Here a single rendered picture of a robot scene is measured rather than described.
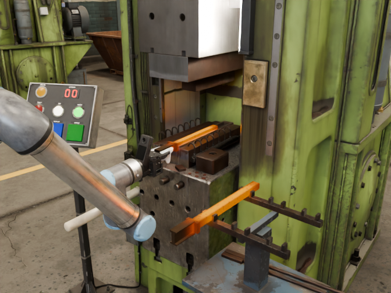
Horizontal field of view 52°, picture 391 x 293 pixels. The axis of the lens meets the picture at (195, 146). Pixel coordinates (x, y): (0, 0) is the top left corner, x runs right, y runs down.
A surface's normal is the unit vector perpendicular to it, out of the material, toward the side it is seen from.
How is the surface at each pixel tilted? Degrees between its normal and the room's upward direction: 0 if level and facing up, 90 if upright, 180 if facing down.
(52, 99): 60
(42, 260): 0
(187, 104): 90
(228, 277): 0
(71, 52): 90
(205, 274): 0
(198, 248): 90
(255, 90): 90
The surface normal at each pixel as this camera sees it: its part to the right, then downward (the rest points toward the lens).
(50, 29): 0.62, 0.09
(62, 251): 0.00, -0.94
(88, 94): -0.18, -0.17
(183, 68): -0.60, 0.28
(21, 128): 0.30, 0.11
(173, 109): 0.80, 0.21
